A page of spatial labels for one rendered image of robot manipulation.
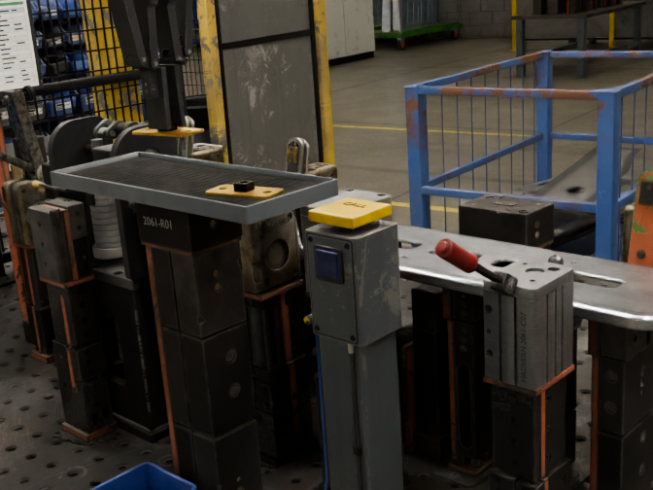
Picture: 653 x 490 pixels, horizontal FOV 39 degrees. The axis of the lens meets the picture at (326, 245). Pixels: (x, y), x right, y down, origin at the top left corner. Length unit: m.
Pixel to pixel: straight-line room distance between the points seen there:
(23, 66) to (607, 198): 1.88
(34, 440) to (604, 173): 2.16
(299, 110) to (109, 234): 3.75
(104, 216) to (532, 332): 0.73
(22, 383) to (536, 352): 1.06
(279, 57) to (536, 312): 4.11
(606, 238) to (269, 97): 2.31
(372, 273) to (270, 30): 4.08
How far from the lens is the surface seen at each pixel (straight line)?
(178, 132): 1.06
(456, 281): 1.17
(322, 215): 0.90
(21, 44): 2.40
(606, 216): 3.21
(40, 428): 1.60
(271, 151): 4.98
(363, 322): 0.90
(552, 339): 1.02
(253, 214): 0.92
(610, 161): 3.16
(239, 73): 4.74
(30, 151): 1.77
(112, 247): 1.47
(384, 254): 0.91
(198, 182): 1.08
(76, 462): 1.48
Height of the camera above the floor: 1.39
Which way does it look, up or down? 17 degrees down
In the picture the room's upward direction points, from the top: 4 degrees counter-clockwise
